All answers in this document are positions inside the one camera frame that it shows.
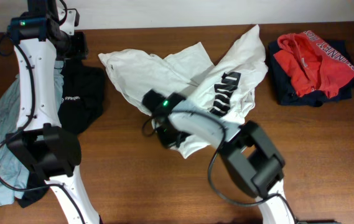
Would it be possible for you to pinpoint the white t-shirt black print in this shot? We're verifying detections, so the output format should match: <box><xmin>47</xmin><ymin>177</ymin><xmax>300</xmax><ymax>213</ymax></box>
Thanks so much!
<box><xmin>98</xmin><ymin>24</ymin><xmax>269</xmax><ymax>159</ymax></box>

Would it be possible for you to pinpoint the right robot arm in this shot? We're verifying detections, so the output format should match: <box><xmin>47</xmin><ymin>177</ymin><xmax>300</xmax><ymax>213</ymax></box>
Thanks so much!
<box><xmin>142</xmin><ymin>90</ymin><xmax>298</xmax><ymax>223</ymax></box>

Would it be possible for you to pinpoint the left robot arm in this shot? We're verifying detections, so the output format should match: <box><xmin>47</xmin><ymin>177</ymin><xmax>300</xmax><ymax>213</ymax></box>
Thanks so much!
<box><xmin>5</xmin><ymin>1</ymin><xmax>102</xmax><ymax>223</ymax></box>

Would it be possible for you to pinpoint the black t-shirt white logo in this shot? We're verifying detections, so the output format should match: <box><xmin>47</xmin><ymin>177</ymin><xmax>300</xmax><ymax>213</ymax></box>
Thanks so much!
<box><xmin>17</xmin><ymin>58</ymin><xmax>106</xmax><ymax>208</ymax></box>

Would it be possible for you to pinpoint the navy folded garment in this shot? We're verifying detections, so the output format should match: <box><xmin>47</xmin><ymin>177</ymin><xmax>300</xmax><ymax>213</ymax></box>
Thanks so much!
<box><xmin>268</xmin><ymin>40</ymin><xmax>354</xmax><ymax>107</ymax></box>

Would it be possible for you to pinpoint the light blue-grey shirt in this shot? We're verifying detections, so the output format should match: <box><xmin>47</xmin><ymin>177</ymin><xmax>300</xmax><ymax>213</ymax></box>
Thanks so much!
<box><xmin>0</xmin><ymin>76</ymin><xmax>48</xmax><ymax>207</ymax></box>

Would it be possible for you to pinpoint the red folded shirt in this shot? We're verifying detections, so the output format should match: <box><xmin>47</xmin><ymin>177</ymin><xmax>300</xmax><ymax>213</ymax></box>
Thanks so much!
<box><xmin>274</xmin><ymin>30</ymin><xmax>354</xmax><ymax>98</ymax></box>

